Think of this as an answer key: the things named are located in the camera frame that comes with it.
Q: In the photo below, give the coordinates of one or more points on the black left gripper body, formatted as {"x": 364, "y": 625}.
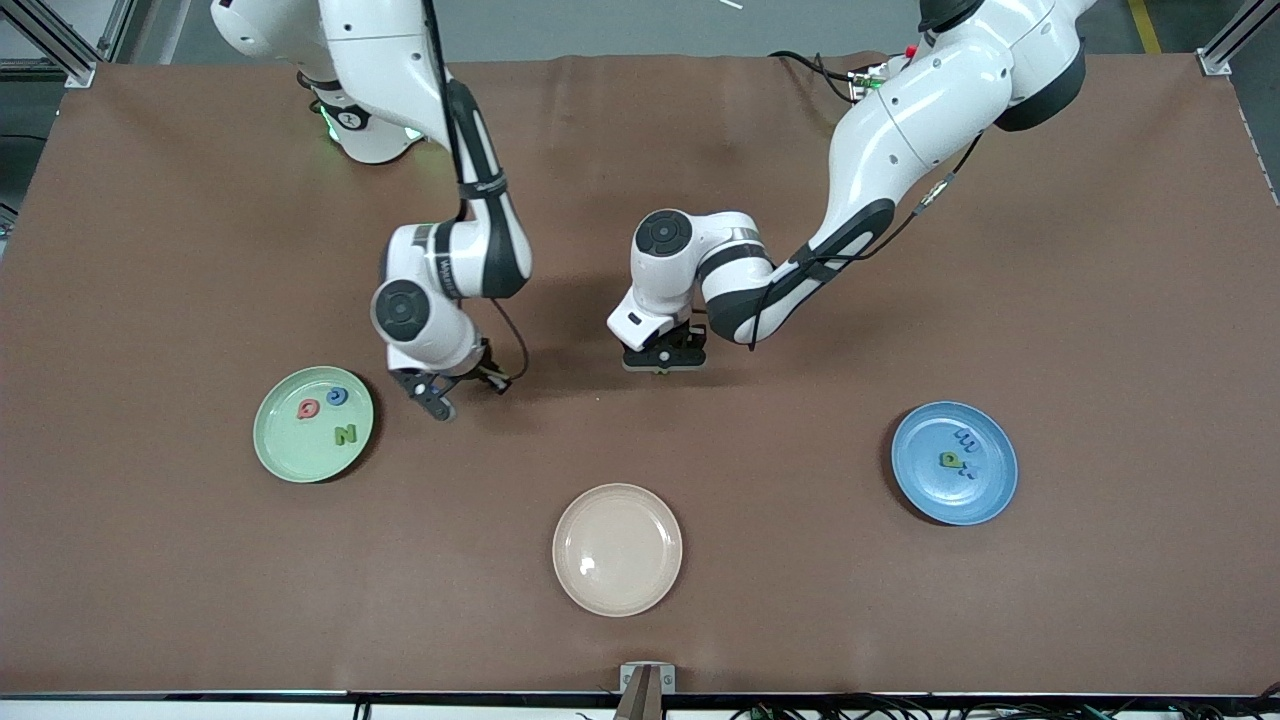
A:
{"x": 692, "y": 334}

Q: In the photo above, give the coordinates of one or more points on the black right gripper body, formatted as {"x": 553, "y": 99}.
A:
{"x": 478, "y": 361}

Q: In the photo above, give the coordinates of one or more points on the green foam letter N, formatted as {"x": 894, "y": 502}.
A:
{"x": 345, "y": 435}

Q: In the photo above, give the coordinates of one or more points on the pink foam letter Q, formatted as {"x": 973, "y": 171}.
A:
{"x": 302, "y": 409}

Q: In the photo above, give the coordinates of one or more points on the blue foam letter m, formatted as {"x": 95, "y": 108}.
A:
{"x": 965, "y": 437}

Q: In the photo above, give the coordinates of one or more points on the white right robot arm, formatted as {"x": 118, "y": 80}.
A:
{"x": 380, "y": 60}

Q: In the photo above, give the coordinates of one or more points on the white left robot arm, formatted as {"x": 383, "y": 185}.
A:
{"x": 920, "y": 110}

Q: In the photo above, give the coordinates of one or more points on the light green round plate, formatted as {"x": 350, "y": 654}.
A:
{"x": 290, "y": 452}

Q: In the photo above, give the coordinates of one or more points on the beige round plate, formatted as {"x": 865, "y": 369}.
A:
{"x": 617, "y": 550}

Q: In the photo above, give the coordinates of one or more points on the blue round plate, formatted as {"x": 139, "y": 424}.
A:
{"x": 930, "y": 495}

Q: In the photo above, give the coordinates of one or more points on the grey metal camera bracket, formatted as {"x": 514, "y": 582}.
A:
{"x": 647, "y": 690}

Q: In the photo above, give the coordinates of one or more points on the aluminium frame post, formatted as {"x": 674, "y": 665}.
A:
{"x": 1215, "y": 62}
{"x": 80, "y": 75}

